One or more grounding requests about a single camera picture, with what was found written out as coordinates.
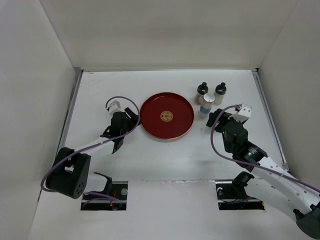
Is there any silver cap blue label bottle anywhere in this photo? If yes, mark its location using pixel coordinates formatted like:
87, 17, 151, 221
199, 93, 215, 118

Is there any black cap white spice bottle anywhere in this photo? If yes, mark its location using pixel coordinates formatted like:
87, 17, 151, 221
213, 82, 227, 105

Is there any black cap brown spice bottle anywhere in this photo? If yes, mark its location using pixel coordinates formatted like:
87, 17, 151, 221
194, 82, 209, 105

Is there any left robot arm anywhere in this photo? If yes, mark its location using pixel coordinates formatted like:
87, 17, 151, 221
41, 107, 140, 199

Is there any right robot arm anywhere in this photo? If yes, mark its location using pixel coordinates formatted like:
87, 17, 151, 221
206, 104, 320, 240

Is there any red round tray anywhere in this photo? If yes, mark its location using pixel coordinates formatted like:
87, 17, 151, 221
140, 92, 195, 140

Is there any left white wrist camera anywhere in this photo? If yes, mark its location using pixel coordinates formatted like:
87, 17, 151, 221
106, 100, 122, 117

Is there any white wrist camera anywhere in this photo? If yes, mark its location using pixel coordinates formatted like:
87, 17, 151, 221
106, 100, 122, 117
230, 103, 252, 123

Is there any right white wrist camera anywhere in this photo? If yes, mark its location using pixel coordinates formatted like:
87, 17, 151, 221
230, 103, 252, 123

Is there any right aluminium table rail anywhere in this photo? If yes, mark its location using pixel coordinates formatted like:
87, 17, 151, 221
251, 68, 291, 173

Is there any aluminium table rail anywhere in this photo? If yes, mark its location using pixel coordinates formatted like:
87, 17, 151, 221
53, 67, 84, 162
251, 68, 291, 173

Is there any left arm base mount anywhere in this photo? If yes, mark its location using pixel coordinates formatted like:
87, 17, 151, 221
80, 172, 129, 211

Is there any left aluminium table rail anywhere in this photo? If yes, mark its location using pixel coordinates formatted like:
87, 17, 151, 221
53, 67, 84, 162

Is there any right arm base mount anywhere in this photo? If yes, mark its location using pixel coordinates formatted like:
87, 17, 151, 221
215, 172, 265, 211

